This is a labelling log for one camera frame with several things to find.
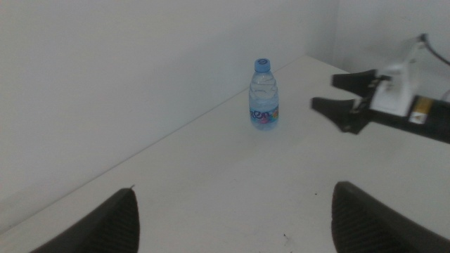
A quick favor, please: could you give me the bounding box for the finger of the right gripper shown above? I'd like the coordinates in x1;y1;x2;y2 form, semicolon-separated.
330;69;379;96
309;96;371;136

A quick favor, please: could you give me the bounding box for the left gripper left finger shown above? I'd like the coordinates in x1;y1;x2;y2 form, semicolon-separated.
30;187;141;253

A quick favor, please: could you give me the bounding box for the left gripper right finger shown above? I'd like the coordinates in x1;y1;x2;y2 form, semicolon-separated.
330;181;450;253

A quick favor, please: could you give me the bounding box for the clear water bottle blue cap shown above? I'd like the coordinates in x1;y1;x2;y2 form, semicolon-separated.
248;58;280;132

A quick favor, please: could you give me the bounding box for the right wrist camera black cable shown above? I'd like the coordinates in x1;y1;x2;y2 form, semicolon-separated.
420;33;450;67

